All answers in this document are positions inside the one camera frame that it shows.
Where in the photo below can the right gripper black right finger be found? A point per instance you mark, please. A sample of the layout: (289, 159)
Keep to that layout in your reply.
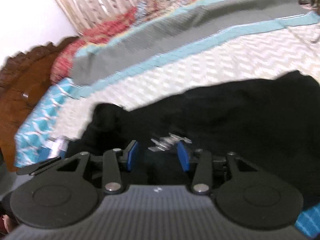
(242, 192)

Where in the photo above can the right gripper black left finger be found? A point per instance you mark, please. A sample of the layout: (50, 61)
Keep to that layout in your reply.
(63, 192)

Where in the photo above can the black pant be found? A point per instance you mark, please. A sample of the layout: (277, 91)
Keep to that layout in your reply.
(271, 123)

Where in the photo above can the teal patterned pillow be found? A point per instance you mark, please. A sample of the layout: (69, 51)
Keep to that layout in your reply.
(32, 138)

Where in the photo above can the dark wooden headboard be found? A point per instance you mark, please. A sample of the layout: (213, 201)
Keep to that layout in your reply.
(24, 80)

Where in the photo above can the red patchwork quilt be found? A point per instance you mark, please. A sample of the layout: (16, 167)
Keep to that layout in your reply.
(101, 33)

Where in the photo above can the grey and teal blanket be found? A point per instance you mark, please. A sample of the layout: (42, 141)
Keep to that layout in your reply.
(180, 32)

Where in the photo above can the beige chevron bedsheet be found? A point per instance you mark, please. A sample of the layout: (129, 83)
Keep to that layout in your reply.
(257, 56)

